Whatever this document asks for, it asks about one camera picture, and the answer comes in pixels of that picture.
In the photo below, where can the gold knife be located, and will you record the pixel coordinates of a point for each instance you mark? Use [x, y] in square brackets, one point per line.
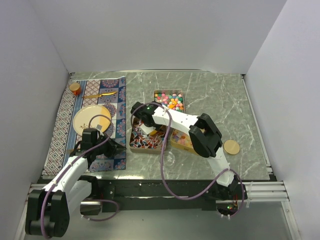
[99, 95]

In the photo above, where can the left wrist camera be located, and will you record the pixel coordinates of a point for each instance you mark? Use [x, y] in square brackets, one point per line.
[97, 127]

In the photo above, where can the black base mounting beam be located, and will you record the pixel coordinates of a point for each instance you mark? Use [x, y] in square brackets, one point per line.
[133, 194]

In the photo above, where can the gold tin of lollipops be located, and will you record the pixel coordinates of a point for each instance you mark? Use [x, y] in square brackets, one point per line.
[146, 144]

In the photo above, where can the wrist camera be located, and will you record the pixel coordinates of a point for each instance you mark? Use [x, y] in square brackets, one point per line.
[145, 129]
[97, 127]

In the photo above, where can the patterned mandala placemat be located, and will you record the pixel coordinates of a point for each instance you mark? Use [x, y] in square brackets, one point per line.
[65, 137]

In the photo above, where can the aluminium rail frame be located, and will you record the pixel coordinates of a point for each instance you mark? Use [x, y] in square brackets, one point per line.
[222, 96]

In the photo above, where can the yellow round plate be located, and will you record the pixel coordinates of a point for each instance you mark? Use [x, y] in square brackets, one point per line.
[85, 114]

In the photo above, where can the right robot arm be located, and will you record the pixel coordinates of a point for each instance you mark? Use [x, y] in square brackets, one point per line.
[205, 137]

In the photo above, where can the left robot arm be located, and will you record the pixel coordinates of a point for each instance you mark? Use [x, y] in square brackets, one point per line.
[49, 209]

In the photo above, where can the clear glass jar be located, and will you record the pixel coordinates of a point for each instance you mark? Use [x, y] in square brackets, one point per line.
[167, 158]

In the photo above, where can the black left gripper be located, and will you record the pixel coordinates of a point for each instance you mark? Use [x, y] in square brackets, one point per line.
[113, 148]

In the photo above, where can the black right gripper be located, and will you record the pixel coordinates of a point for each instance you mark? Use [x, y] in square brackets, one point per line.
[157, 126]

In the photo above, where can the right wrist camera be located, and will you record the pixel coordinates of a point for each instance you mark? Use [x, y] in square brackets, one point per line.
[145, 129]

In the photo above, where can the yellow plastic scoop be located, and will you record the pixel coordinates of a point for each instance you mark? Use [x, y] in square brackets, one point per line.
[154, 132]

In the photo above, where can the round wooden jar lid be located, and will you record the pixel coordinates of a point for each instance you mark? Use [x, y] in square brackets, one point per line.
[231, 147]

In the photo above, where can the pink tin of star candies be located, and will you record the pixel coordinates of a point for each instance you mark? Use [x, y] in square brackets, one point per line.
[172, 99]

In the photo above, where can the yellow tin of popsicle candies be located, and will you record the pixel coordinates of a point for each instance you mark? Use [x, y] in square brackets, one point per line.
[182, 141]

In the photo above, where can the orange cup with lid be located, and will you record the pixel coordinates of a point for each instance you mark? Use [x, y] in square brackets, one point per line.
[75, 88]

